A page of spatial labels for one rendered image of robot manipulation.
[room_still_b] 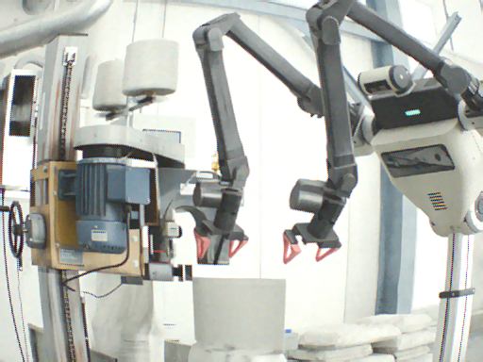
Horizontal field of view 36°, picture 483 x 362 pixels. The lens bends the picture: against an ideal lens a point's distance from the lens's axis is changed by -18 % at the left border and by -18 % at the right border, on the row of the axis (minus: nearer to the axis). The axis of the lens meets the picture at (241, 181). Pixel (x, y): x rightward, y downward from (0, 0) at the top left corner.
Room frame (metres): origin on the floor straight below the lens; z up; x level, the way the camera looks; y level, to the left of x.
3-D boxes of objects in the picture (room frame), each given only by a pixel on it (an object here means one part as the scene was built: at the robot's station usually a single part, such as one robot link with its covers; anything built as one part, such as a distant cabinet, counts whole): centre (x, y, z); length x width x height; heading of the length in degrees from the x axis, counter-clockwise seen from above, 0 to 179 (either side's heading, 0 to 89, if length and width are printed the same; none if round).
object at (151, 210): (2.56, 0.31, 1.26); 0.22 x 0.05 x 0.16; 33
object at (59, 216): (2.47, 0.48, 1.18); 0.34 x 0.25 x 0.31; 123
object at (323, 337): (5.32, -0.72, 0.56); 0.66 x 0.42 x 0.15; 123
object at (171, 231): (2.48, 0.20, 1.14); 0.05 x 0.04 x 0.16; 123
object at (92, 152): (2.25, 0.37, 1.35); 0.12 x 0.12 x 0.04
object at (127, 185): (2.20, 0.29, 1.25); 0.10 x 0.08 x 0.12; 148
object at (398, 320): (5.86, -1.11, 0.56); 0.67 x 0.43 x 0.15; 33
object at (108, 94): (2.56, 0.40, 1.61); 0.15 x 0.14 x 0.17; 33
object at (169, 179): (2.68, 0.21, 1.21); 0.30 x 0.25 x 0.30; 33
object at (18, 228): (2.31, 0.69, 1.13); 0.18 x 0.11 x 0.18; 33
